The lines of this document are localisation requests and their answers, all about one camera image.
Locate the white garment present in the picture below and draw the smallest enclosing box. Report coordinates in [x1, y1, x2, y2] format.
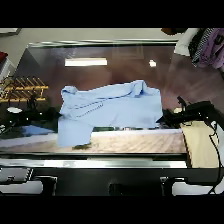
[174, 28, 201, 57]

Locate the beige garment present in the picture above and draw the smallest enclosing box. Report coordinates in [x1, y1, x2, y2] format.
[180, 120, 221, 169]

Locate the black cable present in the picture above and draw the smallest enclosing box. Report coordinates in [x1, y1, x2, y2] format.
[207, 120, 224, 195]

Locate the purple garment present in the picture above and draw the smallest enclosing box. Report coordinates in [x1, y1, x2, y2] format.
[198, 28, 224, 71]

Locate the silver frame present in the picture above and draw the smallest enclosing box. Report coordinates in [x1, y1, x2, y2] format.
[0, 157, 189, 196]

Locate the light blue shirt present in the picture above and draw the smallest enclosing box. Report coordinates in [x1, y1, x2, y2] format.
[56, 79, 164, 148]

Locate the checked garment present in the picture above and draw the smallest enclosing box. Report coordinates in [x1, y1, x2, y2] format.
[188, 28, 216, 64]

